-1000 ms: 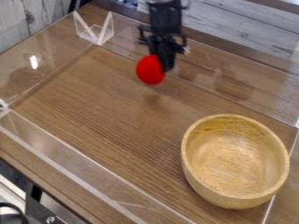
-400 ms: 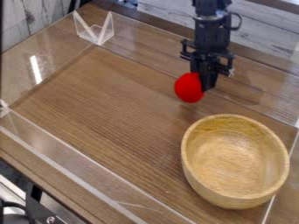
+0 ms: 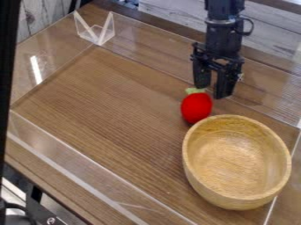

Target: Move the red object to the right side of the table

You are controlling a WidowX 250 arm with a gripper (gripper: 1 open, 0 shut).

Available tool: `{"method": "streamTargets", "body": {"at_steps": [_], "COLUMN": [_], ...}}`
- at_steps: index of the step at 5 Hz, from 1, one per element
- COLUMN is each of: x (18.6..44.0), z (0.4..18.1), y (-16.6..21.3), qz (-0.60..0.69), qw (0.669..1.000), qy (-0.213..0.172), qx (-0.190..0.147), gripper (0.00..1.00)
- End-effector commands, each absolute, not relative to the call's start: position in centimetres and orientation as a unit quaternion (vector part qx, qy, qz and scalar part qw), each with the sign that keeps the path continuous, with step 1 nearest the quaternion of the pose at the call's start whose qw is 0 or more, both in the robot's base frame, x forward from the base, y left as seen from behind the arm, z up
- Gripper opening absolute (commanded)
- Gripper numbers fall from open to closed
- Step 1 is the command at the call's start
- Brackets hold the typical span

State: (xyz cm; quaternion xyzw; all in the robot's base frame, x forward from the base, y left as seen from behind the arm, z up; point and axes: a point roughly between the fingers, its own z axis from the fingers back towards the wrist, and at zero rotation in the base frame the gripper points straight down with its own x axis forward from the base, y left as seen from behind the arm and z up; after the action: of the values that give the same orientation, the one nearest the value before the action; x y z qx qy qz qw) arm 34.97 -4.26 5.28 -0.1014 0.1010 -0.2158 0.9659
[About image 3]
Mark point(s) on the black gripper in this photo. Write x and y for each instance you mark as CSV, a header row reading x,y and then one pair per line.
x,y
218,55

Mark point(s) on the red felt strawberry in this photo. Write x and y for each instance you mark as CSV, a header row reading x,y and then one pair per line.
x,y
195,105

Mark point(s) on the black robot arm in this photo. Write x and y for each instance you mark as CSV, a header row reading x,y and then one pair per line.
x,y
225,9

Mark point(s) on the light wooden bowl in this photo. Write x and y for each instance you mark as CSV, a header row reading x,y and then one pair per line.
x,y
235,161

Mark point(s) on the clear acrylic tray wall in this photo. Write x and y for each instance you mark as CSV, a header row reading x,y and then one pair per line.
x,y
95,129

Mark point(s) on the clear acrylic corner bracket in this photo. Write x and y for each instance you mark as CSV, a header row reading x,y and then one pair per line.
x,y
96,34

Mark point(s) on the black table leg bracket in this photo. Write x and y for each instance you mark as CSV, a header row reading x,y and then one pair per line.
x,y
44,210

